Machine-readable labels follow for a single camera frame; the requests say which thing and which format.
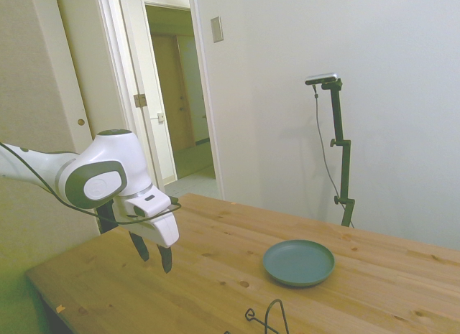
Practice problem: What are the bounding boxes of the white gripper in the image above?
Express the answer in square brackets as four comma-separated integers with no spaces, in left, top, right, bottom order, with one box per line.
[113,200,180,274]

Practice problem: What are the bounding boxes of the teal round plate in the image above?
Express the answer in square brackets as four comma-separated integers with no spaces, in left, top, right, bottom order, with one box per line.
[262,239,336,289]

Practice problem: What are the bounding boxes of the black box behind table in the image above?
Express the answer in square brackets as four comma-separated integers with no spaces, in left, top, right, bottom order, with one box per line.
[96,201,118,236]

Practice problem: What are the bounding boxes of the brown hallway door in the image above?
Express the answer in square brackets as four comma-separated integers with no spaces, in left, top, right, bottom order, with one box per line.
[149,31,197,150]

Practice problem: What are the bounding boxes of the white open door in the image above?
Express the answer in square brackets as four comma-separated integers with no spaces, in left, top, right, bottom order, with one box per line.
[117,0,180,192]

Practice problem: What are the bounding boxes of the closet door with round pull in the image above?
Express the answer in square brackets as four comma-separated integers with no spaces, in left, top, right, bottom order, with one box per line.
[53,0,109,159]

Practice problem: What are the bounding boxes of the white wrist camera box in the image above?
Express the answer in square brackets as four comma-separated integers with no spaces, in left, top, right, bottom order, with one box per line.
[124,192,172,220]

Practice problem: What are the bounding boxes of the black wire dish rack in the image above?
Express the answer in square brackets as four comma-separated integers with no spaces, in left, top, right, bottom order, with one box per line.
[224,298,290,334]

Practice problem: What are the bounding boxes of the grey camera cable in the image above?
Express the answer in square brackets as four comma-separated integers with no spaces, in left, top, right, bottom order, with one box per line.
[312,83,355,229]

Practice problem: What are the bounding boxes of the beige wall switch plate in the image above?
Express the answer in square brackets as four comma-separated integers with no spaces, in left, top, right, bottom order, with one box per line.
[210,16,224,44]

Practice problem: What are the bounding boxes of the silver exterior camera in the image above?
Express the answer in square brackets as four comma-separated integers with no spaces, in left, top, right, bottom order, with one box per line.
[304,72,340,87]

